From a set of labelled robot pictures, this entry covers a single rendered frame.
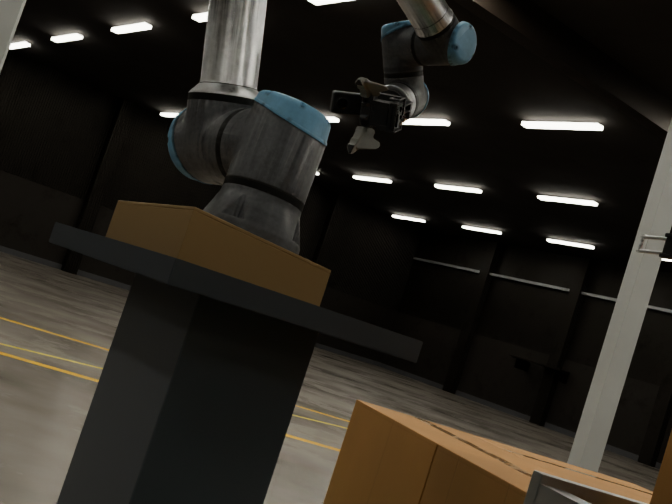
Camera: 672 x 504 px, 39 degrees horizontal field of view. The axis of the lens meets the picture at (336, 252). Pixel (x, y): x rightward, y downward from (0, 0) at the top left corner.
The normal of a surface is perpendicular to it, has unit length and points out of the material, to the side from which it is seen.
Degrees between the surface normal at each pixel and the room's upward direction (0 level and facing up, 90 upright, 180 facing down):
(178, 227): 90
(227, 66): 97
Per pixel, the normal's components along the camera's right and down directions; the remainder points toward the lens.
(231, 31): 0.01, 0.06
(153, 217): -0.75, -0.29
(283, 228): 0.73, -0.22
